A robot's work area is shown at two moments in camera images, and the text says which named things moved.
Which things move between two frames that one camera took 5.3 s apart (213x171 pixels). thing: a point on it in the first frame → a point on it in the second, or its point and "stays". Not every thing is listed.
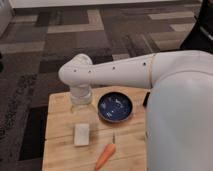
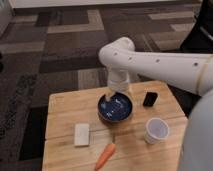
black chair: [201, 35] stays
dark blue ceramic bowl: [115, 107] stays
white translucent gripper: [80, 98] → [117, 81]
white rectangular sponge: [81, 134] stays
